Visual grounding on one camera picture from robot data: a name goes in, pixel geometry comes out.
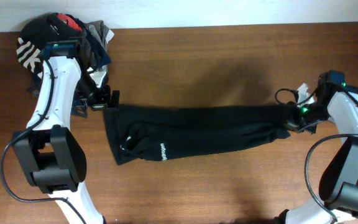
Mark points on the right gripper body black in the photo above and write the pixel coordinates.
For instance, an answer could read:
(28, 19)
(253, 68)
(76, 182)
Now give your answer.
(307, 115)

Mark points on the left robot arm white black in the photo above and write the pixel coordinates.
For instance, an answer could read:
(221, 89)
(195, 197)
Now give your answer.
(50, 156)

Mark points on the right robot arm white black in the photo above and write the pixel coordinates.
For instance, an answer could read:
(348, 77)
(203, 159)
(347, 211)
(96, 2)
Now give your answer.
(337, 198)

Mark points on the black t-shirt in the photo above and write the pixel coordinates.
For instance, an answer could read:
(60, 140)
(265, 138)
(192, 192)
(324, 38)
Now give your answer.
(161, 134)

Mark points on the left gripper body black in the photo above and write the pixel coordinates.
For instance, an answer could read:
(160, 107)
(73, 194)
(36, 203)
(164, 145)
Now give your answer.
(98, 99)

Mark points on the navy red trimmed folded shirt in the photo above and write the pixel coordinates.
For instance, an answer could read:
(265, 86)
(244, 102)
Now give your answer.
(98, 34)

